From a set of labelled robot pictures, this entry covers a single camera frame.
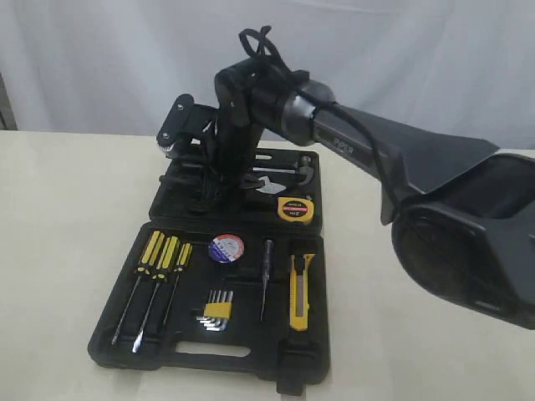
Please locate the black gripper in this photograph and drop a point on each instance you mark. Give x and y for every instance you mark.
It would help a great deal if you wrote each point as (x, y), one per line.
(219, 185)

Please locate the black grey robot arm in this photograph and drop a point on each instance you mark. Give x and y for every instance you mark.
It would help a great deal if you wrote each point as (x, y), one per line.
(461, 212)

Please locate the silver adjustable wrench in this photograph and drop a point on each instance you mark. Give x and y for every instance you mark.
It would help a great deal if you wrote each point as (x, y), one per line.
(269, 187)

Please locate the large yellow black screwdriver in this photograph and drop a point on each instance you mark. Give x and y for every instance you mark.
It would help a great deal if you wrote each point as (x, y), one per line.
(138, 280)

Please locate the white backdrop curtain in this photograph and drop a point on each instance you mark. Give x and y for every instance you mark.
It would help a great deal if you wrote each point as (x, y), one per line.
(114, 67)

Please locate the yellow tape measure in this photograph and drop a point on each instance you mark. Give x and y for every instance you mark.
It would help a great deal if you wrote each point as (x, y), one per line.
(295, 209)

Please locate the hex key set yellow holder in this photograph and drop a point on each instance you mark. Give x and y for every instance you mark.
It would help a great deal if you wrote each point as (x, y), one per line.
(217, 311)

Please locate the yellow black utility knife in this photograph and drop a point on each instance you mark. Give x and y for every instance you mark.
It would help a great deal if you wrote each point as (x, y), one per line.
(298, 291)

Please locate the middle yellow black screwdriver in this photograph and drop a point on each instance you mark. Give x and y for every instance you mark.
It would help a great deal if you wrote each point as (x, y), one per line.
(157, 261)

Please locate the silver claw hammer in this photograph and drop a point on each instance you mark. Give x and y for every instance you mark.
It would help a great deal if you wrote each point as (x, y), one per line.
(303, 169)

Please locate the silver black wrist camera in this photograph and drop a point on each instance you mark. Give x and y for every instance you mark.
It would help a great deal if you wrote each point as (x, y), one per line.
(185, 122)

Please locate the small yellow black screwdriver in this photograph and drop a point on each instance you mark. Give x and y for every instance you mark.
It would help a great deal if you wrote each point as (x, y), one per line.
(180, 266)

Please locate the black plastic tool case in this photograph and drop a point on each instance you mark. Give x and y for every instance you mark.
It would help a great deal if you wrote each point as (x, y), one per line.
(268, 349)

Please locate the black PVC electrical tape roll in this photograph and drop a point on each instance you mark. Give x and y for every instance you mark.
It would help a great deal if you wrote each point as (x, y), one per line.
(226, 248)

